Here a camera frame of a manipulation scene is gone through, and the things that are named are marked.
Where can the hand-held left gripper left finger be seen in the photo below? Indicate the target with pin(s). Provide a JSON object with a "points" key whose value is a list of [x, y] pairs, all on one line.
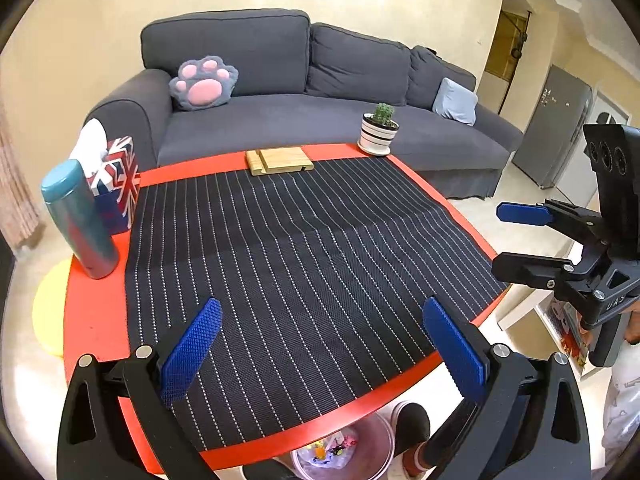
{"points": [[192, 350]]}

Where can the person's right hand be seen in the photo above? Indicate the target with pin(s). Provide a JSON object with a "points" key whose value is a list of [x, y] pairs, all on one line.
{"points": [[634, 322]]}

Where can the teal thermos bottle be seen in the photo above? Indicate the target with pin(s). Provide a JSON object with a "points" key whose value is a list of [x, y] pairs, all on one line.
{"points": [[80, 225]]}

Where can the red printed box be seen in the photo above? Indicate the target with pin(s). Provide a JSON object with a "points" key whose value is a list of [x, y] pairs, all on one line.
{"points": [[567, 330]]}

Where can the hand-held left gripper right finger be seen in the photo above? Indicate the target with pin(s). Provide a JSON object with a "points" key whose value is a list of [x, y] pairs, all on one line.
{"points": [[455, 355]]}

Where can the wooden phone stand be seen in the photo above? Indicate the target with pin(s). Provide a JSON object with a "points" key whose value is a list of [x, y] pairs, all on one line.
{"points": [[282, 160]]}

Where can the white pot saucer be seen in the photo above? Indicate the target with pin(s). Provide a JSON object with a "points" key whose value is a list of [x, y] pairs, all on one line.
{"points": [[372, 151]]}

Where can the white tissue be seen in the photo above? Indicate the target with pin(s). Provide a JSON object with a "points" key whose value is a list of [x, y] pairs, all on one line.
{"points": [[90, 145]]}

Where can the brown wooden door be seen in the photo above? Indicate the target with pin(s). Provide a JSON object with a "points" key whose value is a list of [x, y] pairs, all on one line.
{"points": [[505, 45]]}

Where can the black white striped table mat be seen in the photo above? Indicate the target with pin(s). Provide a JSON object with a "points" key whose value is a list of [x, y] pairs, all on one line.
{"points": [[300, 260]]}

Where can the cactus in striped pot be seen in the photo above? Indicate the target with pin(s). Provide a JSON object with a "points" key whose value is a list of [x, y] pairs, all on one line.
{"points": [[380, 132]]}

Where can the dark grey fabric sofa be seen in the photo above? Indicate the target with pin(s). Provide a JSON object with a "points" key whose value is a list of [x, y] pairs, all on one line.
{"points": [[280, 120]]}

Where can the light blue pillow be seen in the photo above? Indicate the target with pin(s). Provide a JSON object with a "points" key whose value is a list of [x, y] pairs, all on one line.
{"points": [[455, 102]]}

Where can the black shoe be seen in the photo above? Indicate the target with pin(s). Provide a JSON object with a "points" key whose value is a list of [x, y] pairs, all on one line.
{"points": [[415, 420]]}

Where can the flag print tissue box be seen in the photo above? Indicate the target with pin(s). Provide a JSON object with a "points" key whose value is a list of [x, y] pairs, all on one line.
{"points": [[120, 185]]}

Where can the grey pink paw cushion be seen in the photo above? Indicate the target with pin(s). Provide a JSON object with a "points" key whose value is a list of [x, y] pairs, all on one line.
{"points": [[202, 87]]}

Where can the pink plastic waste bin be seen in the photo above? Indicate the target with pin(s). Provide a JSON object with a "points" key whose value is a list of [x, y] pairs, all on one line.
{"points": [[372, 440]]}

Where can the grey refrigerator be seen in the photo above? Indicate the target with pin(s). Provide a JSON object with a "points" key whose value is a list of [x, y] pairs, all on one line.
{"points": [[550, 130]]}

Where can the beige patterned curtain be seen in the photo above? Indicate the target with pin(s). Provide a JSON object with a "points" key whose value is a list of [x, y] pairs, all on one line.
{"points": [[15, 200]]}

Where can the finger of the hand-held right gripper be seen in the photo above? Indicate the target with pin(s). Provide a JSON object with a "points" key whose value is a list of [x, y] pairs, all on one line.
{"points": [[530, 267], [522, 212]]}

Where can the yellow round stool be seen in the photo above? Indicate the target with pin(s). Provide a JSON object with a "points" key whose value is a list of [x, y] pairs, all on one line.
{"points": [[50, 310]]}

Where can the white crumpled plastic wrap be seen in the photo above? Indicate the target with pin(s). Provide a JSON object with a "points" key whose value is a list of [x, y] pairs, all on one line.
{"points": [[345, 462]]}

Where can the white shelf unit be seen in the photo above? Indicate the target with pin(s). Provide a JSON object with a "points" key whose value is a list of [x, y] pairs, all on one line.
{"points": [[520, 310]]}

